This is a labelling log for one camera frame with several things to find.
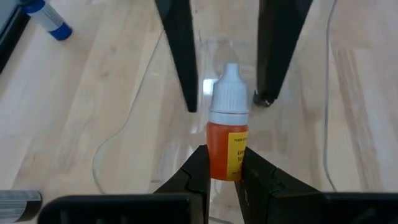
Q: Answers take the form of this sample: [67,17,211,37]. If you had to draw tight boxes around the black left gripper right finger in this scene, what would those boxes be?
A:
[235,147,398,224]

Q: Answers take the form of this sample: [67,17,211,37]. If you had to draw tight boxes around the large blue-capped colouring bottle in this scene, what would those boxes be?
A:
[20,0,73,42]

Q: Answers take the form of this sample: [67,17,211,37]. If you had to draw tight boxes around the small orange bottle yellow label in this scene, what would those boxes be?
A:
[206,63,249,182]

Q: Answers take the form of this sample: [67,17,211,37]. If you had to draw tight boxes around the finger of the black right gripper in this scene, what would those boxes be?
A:
[154,0,199,113]
[252,0,314,108]

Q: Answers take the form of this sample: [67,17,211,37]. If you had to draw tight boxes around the black aluminium rig frame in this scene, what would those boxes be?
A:
[0,6,31,74]

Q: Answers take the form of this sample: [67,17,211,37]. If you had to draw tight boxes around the clear plastic bin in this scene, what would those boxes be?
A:
[91,29,340,224]

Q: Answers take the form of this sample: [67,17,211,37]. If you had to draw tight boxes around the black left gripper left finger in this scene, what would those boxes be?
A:
[37,145,211,224]

